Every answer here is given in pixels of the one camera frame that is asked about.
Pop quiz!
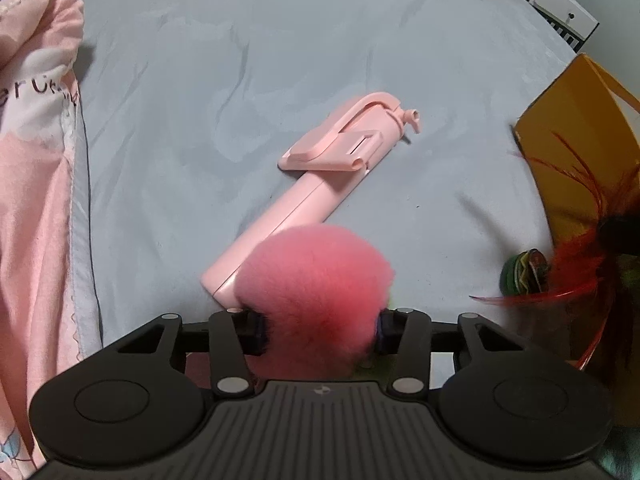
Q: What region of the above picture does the orange cardboard box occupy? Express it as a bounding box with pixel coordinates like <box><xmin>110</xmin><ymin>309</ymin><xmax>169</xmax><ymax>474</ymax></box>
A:
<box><xmin>512</xmin><ymin>52</ymin><xmax>640</xmax><ymax>376</ymax></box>

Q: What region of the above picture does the white nightstand drawer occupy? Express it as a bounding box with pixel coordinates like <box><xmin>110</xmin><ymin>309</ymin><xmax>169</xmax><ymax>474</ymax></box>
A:
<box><xmin>530</xmin><ymin>0</ymin><xmax>600</xmax><ymax>41</ymax></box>

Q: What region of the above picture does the pink selfie stick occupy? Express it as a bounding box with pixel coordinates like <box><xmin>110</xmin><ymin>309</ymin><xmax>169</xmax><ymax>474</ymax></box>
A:
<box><xmin>201</xmin><ymin>91</ymin><xmax>422</xmax><ymax>308</ymax></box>

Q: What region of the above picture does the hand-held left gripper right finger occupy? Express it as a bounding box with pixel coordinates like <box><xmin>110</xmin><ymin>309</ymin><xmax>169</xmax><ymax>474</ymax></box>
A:
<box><xmin>372</xmin><ymin>307</ymin><xmax>540</xmax><ymax>397</ymax></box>

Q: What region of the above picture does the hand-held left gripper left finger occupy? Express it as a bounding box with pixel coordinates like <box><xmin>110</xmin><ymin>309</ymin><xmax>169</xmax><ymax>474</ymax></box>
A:
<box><xmin>102</xmin><ymin>309</ymin><xmax>272</xmax><ymax>399</ymax></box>

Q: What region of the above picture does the pink and white printed quilt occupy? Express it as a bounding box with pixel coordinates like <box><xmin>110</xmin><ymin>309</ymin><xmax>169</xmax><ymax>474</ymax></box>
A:
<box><xmin>0</xmin><ymin>0</ymin><xmax>104</xmax><ymax>466</ymax></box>

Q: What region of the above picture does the pink fluffy pompom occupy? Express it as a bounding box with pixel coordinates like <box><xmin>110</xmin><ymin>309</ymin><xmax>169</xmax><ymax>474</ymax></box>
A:
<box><xmin>234</xmin><ymin>225</ymin><xmax>396</xmax><ymax>378</ymax></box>

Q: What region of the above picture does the red feather toy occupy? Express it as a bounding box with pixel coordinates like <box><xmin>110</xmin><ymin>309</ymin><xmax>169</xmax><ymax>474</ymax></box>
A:
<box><xmin>470</xmin><ymin>132</ymin><xmax>640</xmax><ymax>376</ymax></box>

